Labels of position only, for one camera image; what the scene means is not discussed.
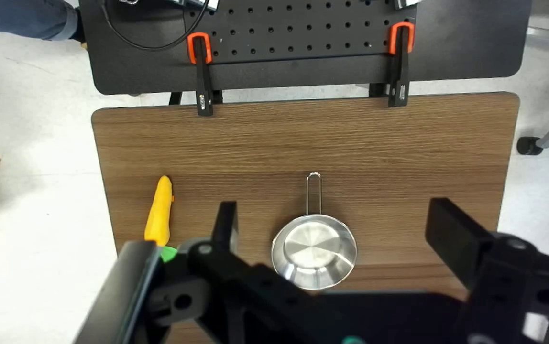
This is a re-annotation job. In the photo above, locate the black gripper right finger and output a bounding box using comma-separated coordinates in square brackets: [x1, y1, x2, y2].
[423, 194, 500, 292]

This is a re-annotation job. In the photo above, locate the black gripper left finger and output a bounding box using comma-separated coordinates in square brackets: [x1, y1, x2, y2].
[207, 200, 242, 256]

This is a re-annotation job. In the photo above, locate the orange carrot plush toy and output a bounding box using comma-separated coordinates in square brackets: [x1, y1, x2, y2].
[142, 173, 180, 265]

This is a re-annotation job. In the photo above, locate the silver metal pan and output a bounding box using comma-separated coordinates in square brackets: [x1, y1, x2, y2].
[270, 170, 360, 294]

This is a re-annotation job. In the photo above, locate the orange black bar clamp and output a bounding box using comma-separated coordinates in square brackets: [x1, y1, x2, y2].
[385, 19, 418, 108]
[186, 30, 219, 118]

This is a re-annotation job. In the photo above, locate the black perforated breadboard table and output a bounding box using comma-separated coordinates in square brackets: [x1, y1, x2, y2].
[77, 0, 534, 97]

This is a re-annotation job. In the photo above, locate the short aluminium extrusion bar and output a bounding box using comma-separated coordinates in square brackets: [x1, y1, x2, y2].
[180, 0, 222, 13]

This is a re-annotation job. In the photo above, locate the blue jeans leg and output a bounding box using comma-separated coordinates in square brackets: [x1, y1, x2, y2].
[0, 0, 89, 43]

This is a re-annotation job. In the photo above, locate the thin black cable loop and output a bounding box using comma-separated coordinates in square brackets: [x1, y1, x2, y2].
[100, 0, 194, 51]

